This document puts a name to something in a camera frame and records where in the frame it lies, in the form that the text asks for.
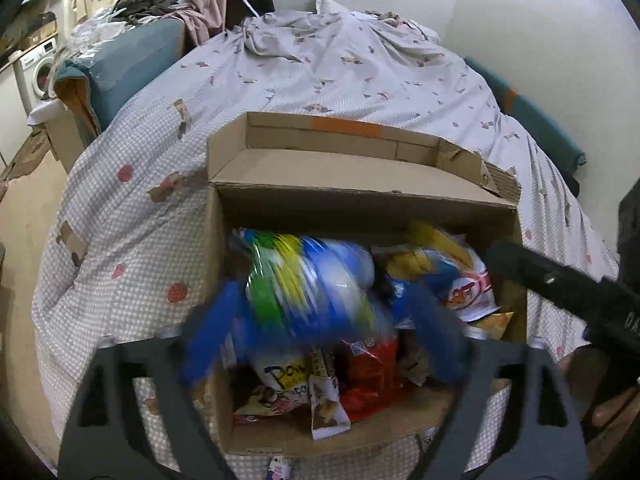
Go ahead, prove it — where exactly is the white red Oishi shrimp bag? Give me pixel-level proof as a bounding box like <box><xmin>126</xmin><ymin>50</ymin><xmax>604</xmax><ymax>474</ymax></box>
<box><xmin>380</xmin><ymin>244</ymin><xmax>501</xmax><ymax>323</ymax></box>

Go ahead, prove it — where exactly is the blue yellow snack packet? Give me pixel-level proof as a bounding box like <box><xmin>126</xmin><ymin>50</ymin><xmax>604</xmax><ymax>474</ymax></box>
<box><xmin>383</xmin><ymin>221</ymin><xmax>475</xmax><ymax>281</ymax></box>

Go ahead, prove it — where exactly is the white Power Life snack bag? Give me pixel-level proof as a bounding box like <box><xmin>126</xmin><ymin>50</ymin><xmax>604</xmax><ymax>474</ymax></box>
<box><xmin>233</xmin><ymin>350</ymin><xmax>310</xmax><ymax>424</ymax></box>

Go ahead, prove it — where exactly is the large red snack bag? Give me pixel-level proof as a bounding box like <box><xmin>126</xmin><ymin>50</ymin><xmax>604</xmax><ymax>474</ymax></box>
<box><xmin>340</xmin><ymin>336</ymin><xmax>404</xmax><ymax>422</ymax></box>

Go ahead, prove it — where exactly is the red white chocolate bar packet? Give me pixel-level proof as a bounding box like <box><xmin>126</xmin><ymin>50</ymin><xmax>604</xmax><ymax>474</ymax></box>
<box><xmin>308</xmin><ymin>348</ymin><xmax>352</xmax><ymax>440</ymax></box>

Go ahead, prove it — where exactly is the blue Lonely God chips bag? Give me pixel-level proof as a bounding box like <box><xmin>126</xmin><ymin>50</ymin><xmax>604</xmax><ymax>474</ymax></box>
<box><xmin>231</xmin><ymin>229</ymin><xmax>390</xmax><ymax>356</ymax></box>

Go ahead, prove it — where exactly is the yellow snack bag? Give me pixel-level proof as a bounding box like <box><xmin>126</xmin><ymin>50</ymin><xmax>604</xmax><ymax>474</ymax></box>
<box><xmin>471</xmin><ymin>312</ymin><xmax>513</xmax><ymax>340</ymax></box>

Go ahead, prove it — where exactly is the pink sachet snack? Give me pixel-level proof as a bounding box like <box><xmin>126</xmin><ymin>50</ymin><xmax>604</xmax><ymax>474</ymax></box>
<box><xmin>265</xmin><ymin>456</ymin><xmax>292</xmax><ymax>480</ymax></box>

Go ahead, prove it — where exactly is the person's right hand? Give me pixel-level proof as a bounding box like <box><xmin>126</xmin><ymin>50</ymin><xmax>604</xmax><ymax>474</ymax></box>
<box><xmin>558</xmin><ymin>346</ymin><xmax>639</xmax><ymax>472</ymax></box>

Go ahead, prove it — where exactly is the teal bed side cushion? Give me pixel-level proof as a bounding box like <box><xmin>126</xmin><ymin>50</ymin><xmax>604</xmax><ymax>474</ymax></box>
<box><xmin>464</xmin><ymin>56</ymin><xmax>587</xmax><ymax>177</ymax></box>

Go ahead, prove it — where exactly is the checked bed quilt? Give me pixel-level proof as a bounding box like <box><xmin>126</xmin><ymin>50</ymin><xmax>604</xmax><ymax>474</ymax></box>
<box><xmin>30</xmin><ymin>0</ymin><xmax>622</xmax><ymax>480</ymax></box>

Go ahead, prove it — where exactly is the brown door mat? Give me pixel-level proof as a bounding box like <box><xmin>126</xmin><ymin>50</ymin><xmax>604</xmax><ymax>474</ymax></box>
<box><xmin>1</xmin><ymin>130</ymin><xmax>50</xmax><ymax>182</ymax></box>

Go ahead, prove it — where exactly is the brown cardboard box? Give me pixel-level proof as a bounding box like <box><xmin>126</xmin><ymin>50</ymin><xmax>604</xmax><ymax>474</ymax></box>
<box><xmin>205</xmin><ymin>112</ymin><xmax>527</xmax><ymax>458</ymax></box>

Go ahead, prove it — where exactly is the white washing machine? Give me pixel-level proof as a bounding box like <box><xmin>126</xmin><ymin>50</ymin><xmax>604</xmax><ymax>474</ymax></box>
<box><xmin>13</xmin><ymin>36</ymin><xmax>58</xmax><ymax>114</ymax></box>

